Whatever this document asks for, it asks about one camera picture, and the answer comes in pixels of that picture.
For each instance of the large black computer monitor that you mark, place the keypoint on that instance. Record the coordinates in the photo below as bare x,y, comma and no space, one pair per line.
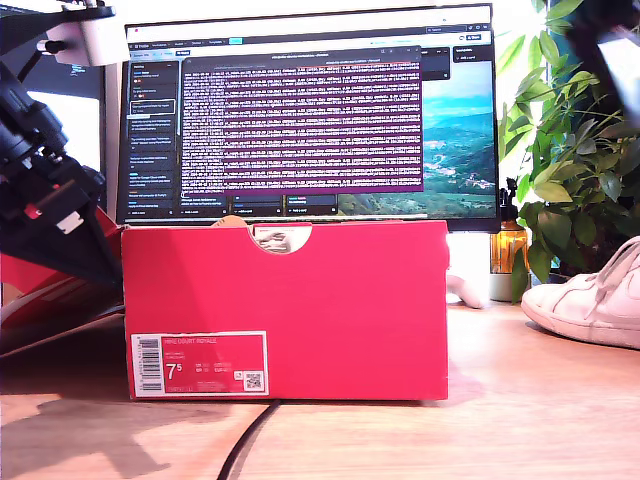
300,125

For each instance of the red Nike shoebox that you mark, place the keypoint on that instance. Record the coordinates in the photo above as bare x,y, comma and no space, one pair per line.
300,310

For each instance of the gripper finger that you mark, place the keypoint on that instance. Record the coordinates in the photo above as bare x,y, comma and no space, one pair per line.
65,255

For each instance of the green potted houseplant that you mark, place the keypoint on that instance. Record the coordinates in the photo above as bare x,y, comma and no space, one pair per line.
575,175

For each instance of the white leather sneaker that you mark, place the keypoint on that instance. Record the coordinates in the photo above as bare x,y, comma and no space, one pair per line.
275,242
575,305

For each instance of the white rounded object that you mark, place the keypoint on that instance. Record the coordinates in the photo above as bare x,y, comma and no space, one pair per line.
467,295

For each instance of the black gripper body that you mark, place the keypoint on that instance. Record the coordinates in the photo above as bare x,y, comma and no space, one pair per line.
55,175

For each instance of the dark planter tray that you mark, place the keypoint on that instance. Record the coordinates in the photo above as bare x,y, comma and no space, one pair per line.
562,277

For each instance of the small pale green pot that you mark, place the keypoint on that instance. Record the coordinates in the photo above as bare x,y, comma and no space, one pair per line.
500,287

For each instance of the amber pump bottle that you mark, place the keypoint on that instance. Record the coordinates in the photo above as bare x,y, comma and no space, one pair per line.
510,245

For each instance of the red Nike shoebox lid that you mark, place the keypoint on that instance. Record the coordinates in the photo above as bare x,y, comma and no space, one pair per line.
20,272

